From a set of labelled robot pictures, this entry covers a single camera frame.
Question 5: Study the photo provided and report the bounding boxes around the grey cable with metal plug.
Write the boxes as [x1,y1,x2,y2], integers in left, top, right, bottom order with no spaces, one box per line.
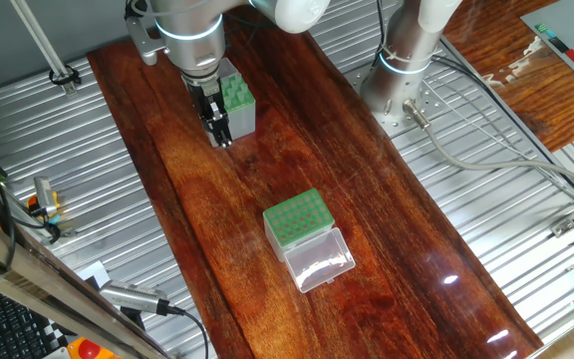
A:
[401,98,574,196]

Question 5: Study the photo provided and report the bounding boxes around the low green rack tip box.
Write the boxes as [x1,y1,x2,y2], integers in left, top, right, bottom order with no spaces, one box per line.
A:
[262,187,357,294]

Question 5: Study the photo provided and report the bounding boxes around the yellow button box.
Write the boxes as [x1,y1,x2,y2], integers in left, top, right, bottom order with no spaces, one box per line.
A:
[66,336,122,359]

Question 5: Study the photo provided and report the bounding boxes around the long silver depth camera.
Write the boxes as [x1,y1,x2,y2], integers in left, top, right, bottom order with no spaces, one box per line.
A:
[98,278,171,316]

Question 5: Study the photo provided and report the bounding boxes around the black camera cable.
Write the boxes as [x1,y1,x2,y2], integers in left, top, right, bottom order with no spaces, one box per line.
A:
[166,304,211,359]

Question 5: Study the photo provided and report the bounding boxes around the black keyboard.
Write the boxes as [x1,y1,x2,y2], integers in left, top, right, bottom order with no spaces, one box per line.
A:
[0,283,69,359]

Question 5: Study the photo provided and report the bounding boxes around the white paper sheet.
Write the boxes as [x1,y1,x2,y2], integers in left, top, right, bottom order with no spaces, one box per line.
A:
[77,259,112,290]

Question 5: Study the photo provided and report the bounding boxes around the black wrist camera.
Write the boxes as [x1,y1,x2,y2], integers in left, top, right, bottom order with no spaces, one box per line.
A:
[124,0,151,22]

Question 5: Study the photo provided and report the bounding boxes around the aluminium pole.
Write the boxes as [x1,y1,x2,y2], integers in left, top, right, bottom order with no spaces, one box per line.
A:
[9,0,78,97]

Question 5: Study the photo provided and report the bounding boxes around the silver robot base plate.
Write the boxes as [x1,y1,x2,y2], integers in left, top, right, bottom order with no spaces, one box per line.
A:
[344,59,455,139]

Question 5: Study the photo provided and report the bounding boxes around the scuffed brown wooden board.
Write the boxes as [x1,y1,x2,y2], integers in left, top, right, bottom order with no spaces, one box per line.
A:
[440,0,574,154]

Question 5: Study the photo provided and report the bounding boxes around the steel frame bar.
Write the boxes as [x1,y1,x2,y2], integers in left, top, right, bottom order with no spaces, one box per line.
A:
[0,196,173,359]

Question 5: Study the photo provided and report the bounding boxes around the red emergency stop button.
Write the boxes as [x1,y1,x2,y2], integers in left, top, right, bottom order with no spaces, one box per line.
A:
[77,338,103,359]

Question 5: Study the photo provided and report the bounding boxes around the black cable loop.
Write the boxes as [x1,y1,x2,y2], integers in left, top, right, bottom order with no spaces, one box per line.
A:
[48,64,83,87]

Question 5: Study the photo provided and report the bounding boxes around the small silver camera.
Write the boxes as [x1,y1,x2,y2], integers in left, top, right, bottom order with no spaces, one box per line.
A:
[34,177,59,218]

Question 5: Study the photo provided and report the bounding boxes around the aluminium corner bracket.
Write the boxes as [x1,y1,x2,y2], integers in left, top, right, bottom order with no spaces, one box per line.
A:
[550,217,574,238]

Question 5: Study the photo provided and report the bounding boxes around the glossy brown wooden board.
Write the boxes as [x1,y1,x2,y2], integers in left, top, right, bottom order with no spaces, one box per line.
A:
[86,0,545,359]

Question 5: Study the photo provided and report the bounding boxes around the orange yellow plastic object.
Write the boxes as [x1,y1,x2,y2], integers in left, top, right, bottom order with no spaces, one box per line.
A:
[26,191,63,225]

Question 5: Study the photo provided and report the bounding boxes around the tall translucent green tip box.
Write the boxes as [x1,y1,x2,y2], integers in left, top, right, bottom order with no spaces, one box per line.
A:
[216,57,257,142]

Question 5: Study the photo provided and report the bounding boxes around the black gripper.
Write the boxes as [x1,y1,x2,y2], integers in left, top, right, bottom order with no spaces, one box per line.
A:
[185,79,234,150]

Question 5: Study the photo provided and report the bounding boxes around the black camera stand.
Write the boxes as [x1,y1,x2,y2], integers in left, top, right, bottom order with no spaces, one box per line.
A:
[120,306,146,333]

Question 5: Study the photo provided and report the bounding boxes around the thin black cable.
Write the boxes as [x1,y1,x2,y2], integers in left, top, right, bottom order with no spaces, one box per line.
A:
[430,53,574,205]

